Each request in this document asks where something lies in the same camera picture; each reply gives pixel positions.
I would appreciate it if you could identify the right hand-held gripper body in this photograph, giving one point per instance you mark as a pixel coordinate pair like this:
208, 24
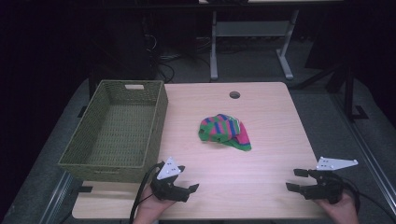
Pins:
327, 186

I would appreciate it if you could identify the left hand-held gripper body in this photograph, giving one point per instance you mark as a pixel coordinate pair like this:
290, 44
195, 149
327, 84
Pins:
166, 186

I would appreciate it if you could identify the striped green pink small shirt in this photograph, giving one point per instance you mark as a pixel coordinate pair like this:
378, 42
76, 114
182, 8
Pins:
222, 130

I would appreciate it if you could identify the person's left hand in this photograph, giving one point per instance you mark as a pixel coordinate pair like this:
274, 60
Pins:
152, 207

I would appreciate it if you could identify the person's right hand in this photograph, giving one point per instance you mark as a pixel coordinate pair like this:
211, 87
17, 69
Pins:
341, 211

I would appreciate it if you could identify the green woven basket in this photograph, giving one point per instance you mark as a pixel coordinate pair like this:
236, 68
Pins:
124, 130

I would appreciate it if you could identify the black metal stand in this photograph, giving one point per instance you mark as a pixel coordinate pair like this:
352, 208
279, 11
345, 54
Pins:
348, 90

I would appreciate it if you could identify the metal floor rail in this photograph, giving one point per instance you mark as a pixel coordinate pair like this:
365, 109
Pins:
367, 149
56, 199

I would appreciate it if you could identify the grey metal table frame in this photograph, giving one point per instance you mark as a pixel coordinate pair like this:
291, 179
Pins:
252, 29

